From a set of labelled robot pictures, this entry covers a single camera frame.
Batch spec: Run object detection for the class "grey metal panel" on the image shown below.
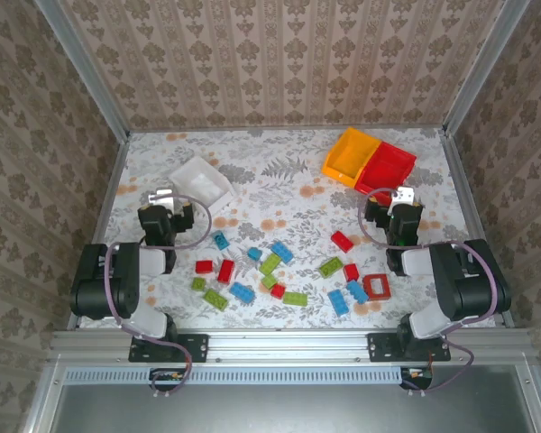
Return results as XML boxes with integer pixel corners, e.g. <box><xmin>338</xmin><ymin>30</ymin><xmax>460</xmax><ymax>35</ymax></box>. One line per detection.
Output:
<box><xmin>49</xmin><ymin>382</ymin><xmax>536</xmax><ymax>433</ymax></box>

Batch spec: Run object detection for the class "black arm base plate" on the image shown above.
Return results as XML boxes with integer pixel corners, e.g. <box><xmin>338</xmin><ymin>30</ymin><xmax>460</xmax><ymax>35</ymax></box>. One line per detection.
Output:
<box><xmin>128</xmin><ymin>332</ymin><xmax>209</xmax><ymax>364</ymax></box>
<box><xmin>367</xmin><ymin>332</ymin><xmax>452</xmax><ymax>364</ymax></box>

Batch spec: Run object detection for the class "white slotted cable duct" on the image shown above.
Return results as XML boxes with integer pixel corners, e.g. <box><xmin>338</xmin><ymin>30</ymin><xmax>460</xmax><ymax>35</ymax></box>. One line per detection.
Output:
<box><xmin>64</xmin><ymin>365</ymin><xmax>402</xmax><ymax>386</ymax></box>

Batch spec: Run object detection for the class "long green lego brick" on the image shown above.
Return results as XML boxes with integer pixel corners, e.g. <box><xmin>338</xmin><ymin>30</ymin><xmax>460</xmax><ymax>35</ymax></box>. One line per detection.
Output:
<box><xmin>258</xmin><ymin>253</ymin><xmax>283</xmax><ymax>276</ymax></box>
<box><xmin>281</xmin><ymin>291</ymin><xmax>309</xmax><ymax>309</ymax></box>
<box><xmin>202</xmin><ymin>288</ymin><xmax>230</xmax><ymax>312</ymax></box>
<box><xmin>318</xmin><ymin>256</ymin><xmax>345</xmax><ymax>279</ymax></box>

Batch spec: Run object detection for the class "red plastic bin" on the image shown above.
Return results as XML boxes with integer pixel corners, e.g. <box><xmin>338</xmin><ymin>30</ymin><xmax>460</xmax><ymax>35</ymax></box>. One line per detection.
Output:
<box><xmin>353</xmin><ymin>141</ymin><xmax>418</xmax><ymax>199</ymax></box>

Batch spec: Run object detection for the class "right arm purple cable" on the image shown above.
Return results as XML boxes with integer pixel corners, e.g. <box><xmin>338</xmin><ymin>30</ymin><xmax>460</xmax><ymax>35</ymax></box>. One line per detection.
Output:
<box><xmin>357</xmin><ymin>187</ymin><xmax>500</xmax><ymax>396</ymax></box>

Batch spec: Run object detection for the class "yellow plastic bin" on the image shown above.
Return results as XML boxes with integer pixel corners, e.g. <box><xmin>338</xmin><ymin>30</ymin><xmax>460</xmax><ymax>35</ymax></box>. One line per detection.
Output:
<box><xmin>321</xmin><ymin>126</ymin><xmax>382</xmax><ymax>189</ymax></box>

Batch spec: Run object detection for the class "aluminium front rail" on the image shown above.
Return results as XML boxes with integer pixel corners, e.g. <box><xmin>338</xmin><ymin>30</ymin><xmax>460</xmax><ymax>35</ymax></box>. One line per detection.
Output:
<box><xmin>49</xmin><ymin>327</ymin><xmax>541</xmax><ymax>365</ymax></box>

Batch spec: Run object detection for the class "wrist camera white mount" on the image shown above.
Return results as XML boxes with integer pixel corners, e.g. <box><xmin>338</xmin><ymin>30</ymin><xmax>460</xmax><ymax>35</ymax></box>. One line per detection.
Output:
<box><xmin>390</xmin><ymin>184</ymin><xmax>418</xmax><ymax>213</ymax></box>
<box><xmin>146</xmin><ymin>187</ymin><xmax>187</xmax><ymax>213</ymax></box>

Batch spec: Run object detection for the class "red lego window frame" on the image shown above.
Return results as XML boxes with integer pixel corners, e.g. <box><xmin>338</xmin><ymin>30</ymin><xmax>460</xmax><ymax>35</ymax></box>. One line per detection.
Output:
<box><xmin>362</xmin><ymin>272</ymin><xmax>392</xmax><ymax>302</ymax></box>

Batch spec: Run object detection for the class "aluminium table side rail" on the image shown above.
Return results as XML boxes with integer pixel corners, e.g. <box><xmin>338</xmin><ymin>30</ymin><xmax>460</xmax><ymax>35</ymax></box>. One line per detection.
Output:
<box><xmin>66</xmin><ymin>133</ymin><xmax>132</xmax><ymax>329</ymax></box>
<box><xmin>441</xmin><ymin>130</ymin><xmax>516</xmax><ymax>327</ymax></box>

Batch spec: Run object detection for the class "long blue lego brick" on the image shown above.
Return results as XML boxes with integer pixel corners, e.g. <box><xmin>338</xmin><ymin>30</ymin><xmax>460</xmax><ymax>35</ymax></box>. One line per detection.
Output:
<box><xmin>345</xmin><ymin>280</ymin><xmax>371</xmax><ymax>305</ymax></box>
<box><xmin>228</xmin><ymin>281</ymin><xmax>257</xmax><ymax>303</ymax></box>
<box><xmin>327</xmin><ymin>289</ymin><xmax>351</xmax><ymax>318</ymax></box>
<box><xmin>270</xmin><ymin>241</ymin><xmax>295</xmax><ymax>265</ymax></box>

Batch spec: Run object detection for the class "aluminium frame post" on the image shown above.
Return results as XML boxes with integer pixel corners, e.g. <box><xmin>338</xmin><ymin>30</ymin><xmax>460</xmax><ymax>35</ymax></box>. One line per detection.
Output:
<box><xmin>442</xmin><ymin>0</ymin><xmax>532</xmax><ymax>136</ymax></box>
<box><xmin>34</xmin><ymin>0</ymin><xmax>131</xmax><ymax>142</ymax></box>

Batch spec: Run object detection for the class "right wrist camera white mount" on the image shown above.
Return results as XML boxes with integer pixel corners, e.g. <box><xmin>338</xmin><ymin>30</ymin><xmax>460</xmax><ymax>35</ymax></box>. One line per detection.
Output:
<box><xmin>390</xmin><ymin>184</ymin><xmax>418</xmax><ymax>213</ymax></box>

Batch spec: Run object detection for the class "white plastic bin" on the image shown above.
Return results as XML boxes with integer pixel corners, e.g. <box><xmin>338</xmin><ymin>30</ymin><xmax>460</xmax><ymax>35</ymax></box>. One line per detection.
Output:
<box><xmin>168</xmin><ymin>156</ymin><xmax>240</xmax><ymax>215</ymax></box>

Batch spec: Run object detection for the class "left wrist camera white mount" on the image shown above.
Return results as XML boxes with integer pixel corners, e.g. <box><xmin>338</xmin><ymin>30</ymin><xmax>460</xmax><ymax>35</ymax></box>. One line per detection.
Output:
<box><xmin>146</xmin><ymin>187</ymin><xmax>187</xmax><ymax>213</ymax></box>

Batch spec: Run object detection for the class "long red lego brick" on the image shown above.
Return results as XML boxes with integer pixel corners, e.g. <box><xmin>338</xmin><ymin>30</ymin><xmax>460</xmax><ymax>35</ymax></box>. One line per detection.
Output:
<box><xmin>216</xmin><ymin>259</ymin><xmax>236</xmax><ymax>285</ymax></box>
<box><xmin>330</xmin><ymin>230</ymin><xmax>355</xmax><ymax>253</ymax></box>

